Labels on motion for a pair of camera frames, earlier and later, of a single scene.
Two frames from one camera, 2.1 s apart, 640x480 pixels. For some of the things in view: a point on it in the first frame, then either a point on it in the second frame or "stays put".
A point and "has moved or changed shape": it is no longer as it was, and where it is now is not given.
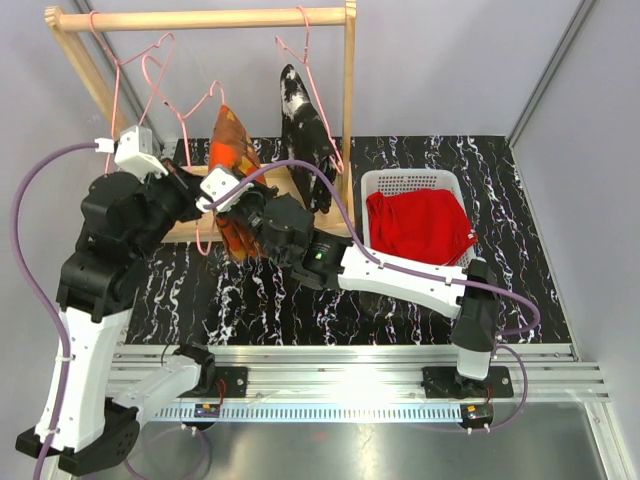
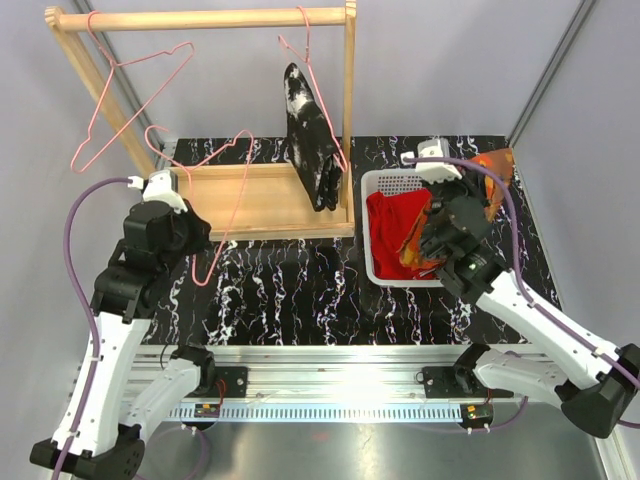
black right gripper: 258,189 → 472,184
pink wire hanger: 182,118 has moved or changed shape
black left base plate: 230,382 stays put
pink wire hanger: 120,62 → 112,63
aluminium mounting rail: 538,372 stays put
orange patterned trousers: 230,148 → 413,252
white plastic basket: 381,181 stays put
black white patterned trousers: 307,137 stays put
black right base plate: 446,383 stays put
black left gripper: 184,184 → 200,228
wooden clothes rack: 184,224 stays put
